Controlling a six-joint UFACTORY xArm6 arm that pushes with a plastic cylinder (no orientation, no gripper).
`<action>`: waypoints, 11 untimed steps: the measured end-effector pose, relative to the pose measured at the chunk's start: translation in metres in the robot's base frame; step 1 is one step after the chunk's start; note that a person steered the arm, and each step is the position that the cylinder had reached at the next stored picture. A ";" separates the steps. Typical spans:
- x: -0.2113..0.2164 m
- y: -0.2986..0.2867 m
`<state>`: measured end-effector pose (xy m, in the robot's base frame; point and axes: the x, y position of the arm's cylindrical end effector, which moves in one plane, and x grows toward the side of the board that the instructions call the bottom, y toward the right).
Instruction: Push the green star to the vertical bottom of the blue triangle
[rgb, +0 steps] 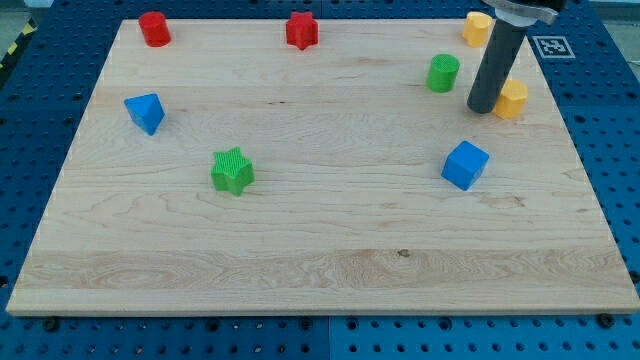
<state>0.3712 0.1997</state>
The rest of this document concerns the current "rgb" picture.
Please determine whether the green star block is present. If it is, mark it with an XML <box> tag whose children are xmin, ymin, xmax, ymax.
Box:
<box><xmin>210</xmin><ymin>147</ymin><xmax>255</xmax><ymax>196</ymax></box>

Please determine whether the green cylinder block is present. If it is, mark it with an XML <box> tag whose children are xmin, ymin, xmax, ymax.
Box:
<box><xmin>426</xmin><ymin>54</ymin><xmax>460</xmax><ymax>93</ymax></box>

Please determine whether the yellow heart block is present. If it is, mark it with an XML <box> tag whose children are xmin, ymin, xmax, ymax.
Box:
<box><xmin>462</xmin><ymin>11</ymin><xmax>493</xmax><ymax>48</ymax></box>

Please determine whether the red star block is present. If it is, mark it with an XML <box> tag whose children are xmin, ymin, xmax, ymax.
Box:
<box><xmin>285</xmin><ymin>11</ymin><xmax>319</xmax><ymax>51</ymax></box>

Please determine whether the blue cube block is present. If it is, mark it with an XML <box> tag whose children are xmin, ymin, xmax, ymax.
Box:
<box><xmin>441</xmin><ymin>141</ymin><xmax>490</xmax><ymax>191</ymax></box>

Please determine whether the black bolt left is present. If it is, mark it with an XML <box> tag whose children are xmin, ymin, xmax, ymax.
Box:
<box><xmin>41</xmin><ymin>316</ymin><xmax>60</xmax><ymax>333</ymax></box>

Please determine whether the black bolt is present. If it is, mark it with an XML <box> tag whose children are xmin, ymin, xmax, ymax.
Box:
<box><xmin>596</xmin><ymin>313</ymin><xmax>616</xmax><ymax>329</ymax></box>
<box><xmin>41</xmin><ymin>316</ymin><xmax>60</xmax><ymax>333</ymax></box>

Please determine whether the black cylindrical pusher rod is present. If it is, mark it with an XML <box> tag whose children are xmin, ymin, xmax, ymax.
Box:
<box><xmin>467</xmin><ymin>19</ymin><xmax>528</xmax><ymax>114</ymax></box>

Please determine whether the white fiducial marker tag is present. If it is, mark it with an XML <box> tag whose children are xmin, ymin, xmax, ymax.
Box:
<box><xmin>533</xmin><ymin>36</ymin><xmax>575</xmax><ymax>59</ymax></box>

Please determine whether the wooden board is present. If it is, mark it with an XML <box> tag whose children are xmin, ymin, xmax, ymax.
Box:
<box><xmin>7</xmin><ymin>19</ymin><xmax>639</xmax><ymax>317</ymax></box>

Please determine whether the yellow hexagon block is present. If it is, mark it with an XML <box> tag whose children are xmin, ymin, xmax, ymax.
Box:
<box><xmin>493</xmin><ymin>79</ymin><xmax>528</xmax><ymax>119</ymax></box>

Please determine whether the blue triangle block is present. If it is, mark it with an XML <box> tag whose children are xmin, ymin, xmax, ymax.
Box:
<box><xmin>124</xmin><ymin>93</ymin><xmax>165</xmax><ymax>136</ymax></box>

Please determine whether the yellow black hazard tape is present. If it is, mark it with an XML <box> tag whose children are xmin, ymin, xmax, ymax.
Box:
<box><xmin>1</xmin><ymin>18</ymin><xmax>38</xmax><ymax>72</ymax></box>

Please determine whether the black bolt right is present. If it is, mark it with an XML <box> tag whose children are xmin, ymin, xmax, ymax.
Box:
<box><xmin>596</xmin><ymin>313</ymin><xmax>616</xmax><ymax>329</ymax></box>

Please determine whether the red cylinder block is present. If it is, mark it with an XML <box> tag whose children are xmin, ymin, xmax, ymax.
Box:
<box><xmin>138</xmin><ymin>11</ymin><xmax>171</xmax><ymax>47</ymax></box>

